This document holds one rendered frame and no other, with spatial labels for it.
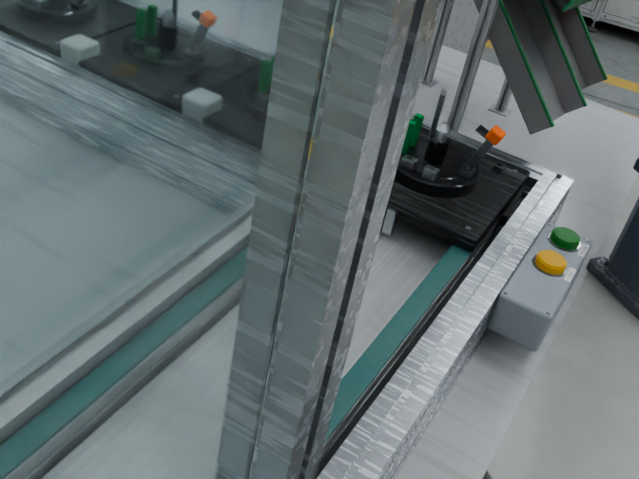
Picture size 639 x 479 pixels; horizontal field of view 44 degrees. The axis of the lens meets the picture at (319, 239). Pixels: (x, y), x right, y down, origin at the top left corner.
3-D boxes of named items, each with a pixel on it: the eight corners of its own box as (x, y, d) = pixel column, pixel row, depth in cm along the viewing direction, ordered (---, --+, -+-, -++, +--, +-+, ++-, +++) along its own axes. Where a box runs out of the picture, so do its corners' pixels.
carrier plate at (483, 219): (527, 182, 124) (531, 170, 123) (472, 253, 106) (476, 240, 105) (391, 124, 132) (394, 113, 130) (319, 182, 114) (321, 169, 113)
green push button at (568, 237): (579, 245, 112) (584, 234, 111) (571, 258, 109) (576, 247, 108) (551, 234, 113) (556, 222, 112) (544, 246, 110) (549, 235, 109)
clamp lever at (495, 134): (475, 169, 115) (507, 132, 110) (471, 174, 114) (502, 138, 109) (456, 153, 115) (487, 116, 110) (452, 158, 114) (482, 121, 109)
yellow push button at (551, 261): (566, 269, 107) (571, 258, 105) (557, 283, 104) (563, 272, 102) (537, 257, 108) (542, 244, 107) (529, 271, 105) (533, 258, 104)
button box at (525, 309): (578, 273, 116) (594, 239, 112) (535, 354, 100) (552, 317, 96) (533, 253, 118) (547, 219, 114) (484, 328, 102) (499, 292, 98)
